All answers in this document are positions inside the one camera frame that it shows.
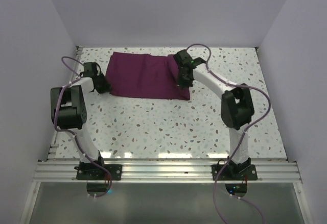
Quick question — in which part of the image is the purple surgical wrap cloth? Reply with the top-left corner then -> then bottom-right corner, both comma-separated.
105,52 -> 190,101

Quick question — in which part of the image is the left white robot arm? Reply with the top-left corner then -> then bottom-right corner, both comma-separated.
50,62 -> 111,180

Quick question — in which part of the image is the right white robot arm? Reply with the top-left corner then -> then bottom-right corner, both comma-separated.
173,49 -> 254,180

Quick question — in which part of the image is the aluminium left side rail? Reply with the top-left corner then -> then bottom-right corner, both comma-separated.
51,56 -> 84,154

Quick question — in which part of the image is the aluminium rail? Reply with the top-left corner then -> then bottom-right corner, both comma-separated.
51,56 -> 84,154
33,159 -> 301,183

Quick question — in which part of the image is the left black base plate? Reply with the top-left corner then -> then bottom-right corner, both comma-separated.
74,163 -> 123,181

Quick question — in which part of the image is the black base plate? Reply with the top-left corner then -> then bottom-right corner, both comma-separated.
74,163 -> 123,181
211,164 -> 258,181

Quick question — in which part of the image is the aluminium front rail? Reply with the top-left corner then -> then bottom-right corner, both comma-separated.
33,159 -> 301,183

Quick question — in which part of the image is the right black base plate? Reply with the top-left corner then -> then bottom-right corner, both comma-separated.
211,164 -> 258,181

